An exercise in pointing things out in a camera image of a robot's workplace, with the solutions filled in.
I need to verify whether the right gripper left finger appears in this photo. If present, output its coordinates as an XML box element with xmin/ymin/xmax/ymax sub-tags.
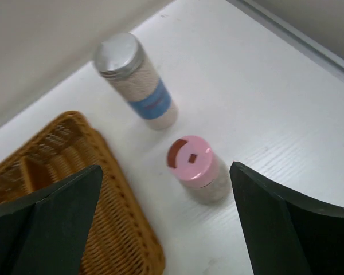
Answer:
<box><xmin>0</xmin><ymin>165</ymin><xmax>103</xmax><ymax>274</ymax></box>

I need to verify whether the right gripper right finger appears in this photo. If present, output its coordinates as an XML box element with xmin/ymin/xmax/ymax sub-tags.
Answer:
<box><xmin>229</xmin><ymin>162</ymin><xmax>344</xmax><ymax>274</ymax></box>

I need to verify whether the brown wicker divided tray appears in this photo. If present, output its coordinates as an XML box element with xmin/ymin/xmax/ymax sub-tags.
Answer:
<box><xmin>0</xmin><ymin>111</ymin><xmax>166</xmax><ymax>274</ymax></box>

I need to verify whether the pink cap spice jar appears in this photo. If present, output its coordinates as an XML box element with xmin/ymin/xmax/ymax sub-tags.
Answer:
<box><xmin>166</xmin><ymin>135</ymin><xmax>232</xmax><ymax>204</ymax></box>

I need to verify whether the white blue cylindrical shaker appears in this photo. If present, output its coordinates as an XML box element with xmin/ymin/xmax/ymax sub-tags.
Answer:
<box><xmin>93</xmin><ymin>33</ymin><xmax>178</xmax><ymax>130</ymax></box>

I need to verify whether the rear metal table rail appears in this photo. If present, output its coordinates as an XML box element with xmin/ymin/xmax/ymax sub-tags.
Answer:
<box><xmin>229</xmin><ymin>1</ymin><xmax>344</xmax><ymax>82</ymax></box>

